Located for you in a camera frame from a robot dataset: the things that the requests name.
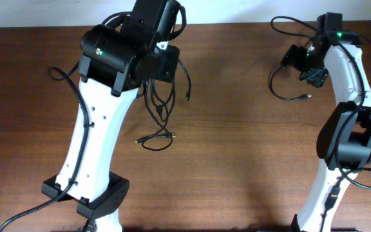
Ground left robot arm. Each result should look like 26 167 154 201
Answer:
42 1 186 231

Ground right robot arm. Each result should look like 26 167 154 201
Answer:
282 30 371 231

